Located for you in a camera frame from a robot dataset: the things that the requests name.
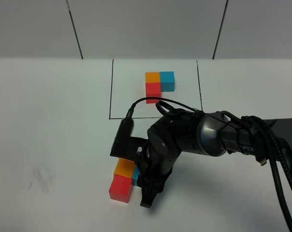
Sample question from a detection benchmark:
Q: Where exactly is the right camera cable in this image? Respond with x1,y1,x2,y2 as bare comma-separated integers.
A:
126,97,292,232

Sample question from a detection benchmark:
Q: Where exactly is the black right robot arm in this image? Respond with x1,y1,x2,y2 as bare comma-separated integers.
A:
138,111,292,208

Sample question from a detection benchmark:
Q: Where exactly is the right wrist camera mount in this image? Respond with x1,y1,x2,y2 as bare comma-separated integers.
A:
110,117,147,162

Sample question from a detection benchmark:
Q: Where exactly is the blue template block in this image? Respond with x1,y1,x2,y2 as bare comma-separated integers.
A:
160,72,175,92

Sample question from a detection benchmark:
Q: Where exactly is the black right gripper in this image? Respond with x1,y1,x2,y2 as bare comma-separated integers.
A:
138,116,192,208

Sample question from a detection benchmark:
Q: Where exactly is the orange template block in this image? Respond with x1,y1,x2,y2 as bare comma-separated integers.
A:
145,72,161,83

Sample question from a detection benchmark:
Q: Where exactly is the red template block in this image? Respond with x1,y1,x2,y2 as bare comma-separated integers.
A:
146,83,161,98

